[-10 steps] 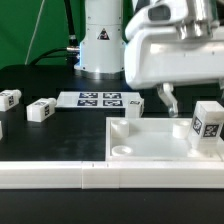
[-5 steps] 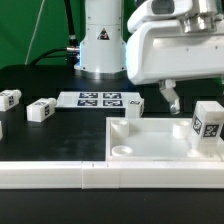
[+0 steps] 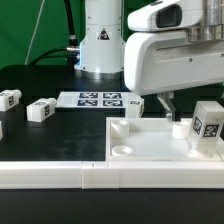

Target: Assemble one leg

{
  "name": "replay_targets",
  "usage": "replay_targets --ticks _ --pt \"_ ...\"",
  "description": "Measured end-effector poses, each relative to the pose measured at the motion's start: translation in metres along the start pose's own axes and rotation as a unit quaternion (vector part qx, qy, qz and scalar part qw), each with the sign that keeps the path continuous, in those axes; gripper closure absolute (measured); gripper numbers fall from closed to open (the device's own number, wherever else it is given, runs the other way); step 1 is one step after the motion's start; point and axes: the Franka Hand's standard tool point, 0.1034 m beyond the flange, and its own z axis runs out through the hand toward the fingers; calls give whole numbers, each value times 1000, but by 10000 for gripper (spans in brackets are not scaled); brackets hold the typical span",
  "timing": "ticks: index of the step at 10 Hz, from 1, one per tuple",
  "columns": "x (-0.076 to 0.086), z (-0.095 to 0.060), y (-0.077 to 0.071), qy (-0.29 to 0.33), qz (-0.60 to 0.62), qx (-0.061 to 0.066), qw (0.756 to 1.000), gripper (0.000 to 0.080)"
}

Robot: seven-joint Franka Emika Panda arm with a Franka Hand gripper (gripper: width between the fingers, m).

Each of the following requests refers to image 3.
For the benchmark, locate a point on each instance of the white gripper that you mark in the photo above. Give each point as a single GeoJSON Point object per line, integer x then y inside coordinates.
{"type": "Point", "coordinates": [176, 44]}

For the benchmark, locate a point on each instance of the white square table top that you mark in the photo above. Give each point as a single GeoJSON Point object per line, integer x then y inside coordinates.
{"type": "Point", "coordinates": [154, 139]}

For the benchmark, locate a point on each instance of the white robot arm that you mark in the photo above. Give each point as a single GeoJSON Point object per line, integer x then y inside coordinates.
{"type": "Point", "coordinates": [102, 49]}

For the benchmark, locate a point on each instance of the white marker plate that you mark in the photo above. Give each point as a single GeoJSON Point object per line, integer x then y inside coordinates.
{"type": "Point", "coordinates": [93, 99]}

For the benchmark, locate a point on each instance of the white front fence rail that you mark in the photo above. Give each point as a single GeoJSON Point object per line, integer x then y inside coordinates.
{"type": "Point", "coordinates": [111, 175]}

